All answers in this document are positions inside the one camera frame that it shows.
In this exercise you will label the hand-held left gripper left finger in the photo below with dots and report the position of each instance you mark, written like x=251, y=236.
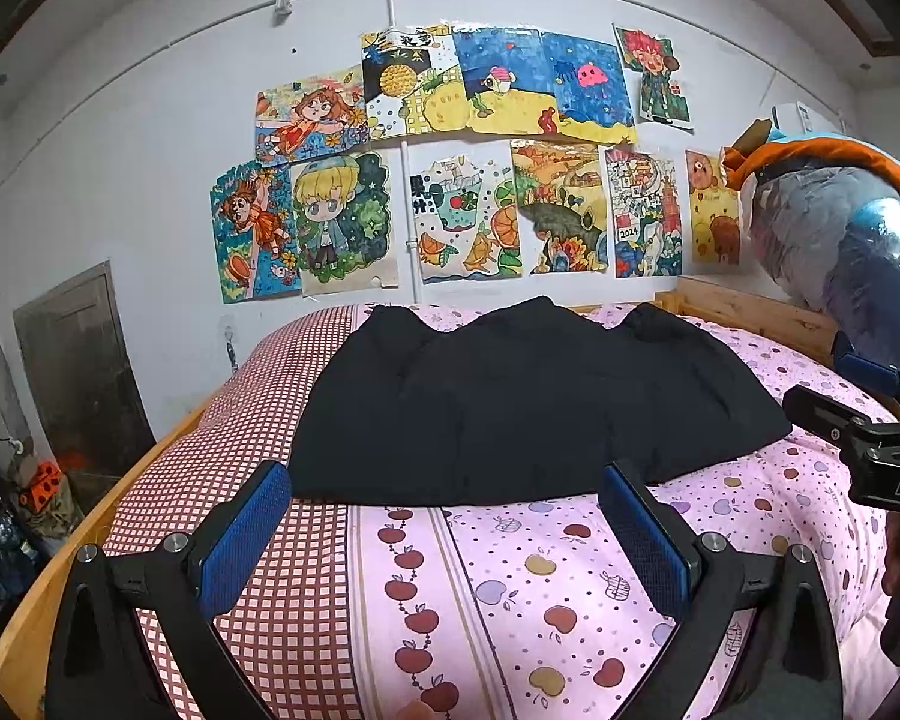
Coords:
x=236, y=540

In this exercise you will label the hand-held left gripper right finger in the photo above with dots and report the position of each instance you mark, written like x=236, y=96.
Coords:
x=645, y=540

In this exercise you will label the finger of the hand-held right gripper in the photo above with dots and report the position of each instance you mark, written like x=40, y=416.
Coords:
x=825, y=409
x=866, y=371

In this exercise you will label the black jacket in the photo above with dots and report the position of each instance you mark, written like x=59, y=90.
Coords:
x=525, y=405

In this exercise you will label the person's left hand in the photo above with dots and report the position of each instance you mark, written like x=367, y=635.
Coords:
x=421, y=712

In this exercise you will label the pink apple print blanket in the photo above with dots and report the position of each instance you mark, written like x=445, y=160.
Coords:
x=555, y=600

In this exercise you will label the plastic-wrapped quilt bundle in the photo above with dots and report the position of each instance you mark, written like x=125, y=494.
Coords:
x=832, y=240

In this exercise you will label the orange toy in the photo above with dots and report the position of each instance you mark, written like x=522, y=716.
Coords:
x=41, y=486

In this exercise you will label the bear poster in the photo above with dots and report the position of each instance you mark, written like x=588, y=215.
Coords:
x=712, y=210

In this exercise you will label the grey metal door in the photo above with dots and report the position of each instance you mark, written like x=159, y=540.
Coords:
x=82, y=375

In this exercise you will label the white air conditioner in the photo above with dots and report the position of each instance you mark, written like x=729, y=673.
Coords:
x=799, y=115

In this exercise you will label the city and horse poster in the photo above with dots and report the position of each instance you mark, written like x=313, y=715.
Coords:
x=641, y=214

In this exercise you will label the blue orange-haired girl poster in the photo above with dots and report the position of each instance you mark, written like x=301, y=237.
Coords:
x=251, y=232

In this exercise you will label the blond boy poster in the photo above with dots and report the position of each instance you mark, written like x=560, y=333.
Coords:
x=341, y=225

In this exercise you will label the landscape field poster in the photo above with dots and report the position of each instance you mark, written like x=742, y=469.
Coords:
x=559, y=202

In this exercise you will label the red-haired figure poster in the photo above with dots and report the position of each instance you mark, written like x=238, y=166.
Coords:
x=652, y=75

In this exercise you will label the fruit drink poster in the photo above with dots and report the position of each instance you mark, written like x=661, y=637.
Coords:
x=465, y=217

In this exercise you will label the pink jellyfish poster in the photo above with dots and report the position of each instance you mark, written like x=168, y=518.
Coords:
x=589, y=82

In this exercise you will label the flying orange-haired girl poster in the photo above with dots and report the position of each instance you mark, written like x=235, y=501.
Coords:
x=311, y=116

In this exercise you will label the fish and beach poster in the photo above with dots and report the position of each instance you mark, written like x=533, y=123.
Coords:
x=499, y=82

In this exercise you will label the pineapple poster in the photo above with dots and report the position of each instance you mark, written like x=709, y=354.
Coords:
x=405, y=86

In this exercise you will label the wooden bed frame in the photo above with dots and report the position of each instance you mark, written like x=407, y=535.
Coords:
x=750, y=315

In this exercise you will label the colourful drawings on wall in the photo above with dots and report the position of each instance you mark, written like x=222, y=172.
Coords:
x=388, y=7

